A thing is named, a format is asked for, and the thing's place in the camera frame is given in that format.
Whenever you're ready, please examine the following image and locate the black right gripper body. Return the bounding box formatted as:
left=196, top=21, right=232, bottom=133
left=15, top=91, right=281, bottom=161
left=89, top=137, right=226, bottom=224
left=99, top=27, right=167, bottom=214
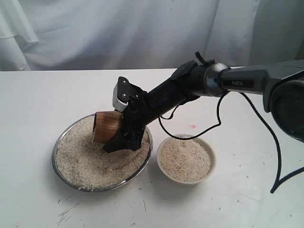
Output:
left=121, top=85, right=155, bottom=141

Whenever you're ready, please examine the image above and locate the black camera cable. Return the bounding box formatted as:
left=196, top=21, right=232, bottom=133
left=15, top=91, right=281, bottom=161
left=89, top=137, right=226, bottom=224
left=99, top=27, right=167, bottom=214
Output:
left=157, top=51, right=304, bottom=194

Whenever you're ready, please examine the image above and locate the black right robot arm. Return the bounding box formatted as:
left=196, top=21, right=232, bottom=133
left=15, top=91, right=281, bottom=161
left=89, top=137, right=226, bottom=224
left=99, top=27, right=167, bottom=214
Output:
left=103, top=60, right=304, bottom=152

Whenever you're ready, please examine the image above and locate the small white rice bowl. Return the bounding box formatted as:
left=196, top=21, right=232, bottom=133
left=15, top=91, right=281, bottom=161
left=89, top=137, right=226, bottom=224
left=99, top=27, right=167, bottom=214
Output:
left=157, top=134, right=217, bottom=185

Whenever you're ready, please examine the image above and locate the metal plate of rice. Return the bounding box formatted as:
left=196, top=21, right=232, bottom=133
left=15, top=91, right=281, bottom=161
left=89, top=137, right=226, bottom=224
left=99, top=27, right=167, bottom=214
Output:
left=52, top=114, right=153, bottom=192

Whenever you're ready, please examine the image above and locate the brown wooden cup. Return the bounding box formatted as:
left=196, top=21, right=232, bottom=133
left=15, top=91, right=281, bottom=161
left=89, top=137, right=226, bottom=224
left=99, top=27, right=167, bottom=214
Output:
left=93, top=111, right=122, bottom=143

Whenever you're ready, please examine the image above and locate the white backdrop cloth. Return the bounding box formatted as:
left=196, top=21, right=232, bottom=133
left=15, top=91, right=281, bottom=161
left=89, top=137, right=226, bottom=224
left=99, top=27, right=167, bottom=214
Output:
left=0, top=0, right=304, bottom=71

